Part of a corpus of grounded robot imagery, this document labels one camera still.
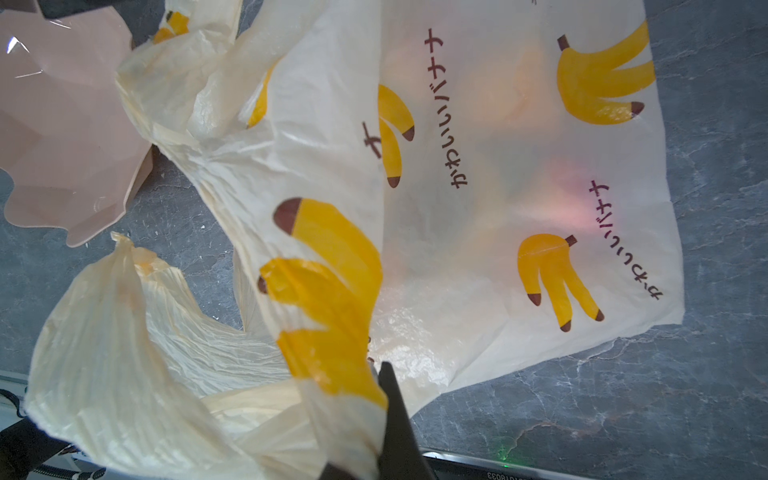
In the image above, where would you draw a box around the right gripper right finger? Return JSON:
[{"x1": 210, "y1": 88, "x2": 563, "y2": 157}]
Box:
[{"x1": 378, "y1": 362, "x2": 436, "y2": 480}]

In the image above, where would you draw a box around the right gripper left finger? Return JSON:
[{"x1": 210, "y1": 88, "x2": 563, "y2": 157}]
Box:
[{"x1": 318, "y1": 463, "x2": 354, "y2": 480}]

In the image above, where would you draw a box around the banana print plastic bag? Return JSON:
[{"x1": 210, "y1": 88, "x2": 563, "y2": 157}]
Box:
[{"x1": 25, "y1": 1, "x2": 685, "y2": 479}]

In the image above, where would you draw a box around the pink fruit plate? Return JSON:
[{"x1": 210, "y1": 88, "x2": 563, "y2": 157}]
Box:
[{"x1": 1, "y1": 7, "x2": 153, "y2": 247}]

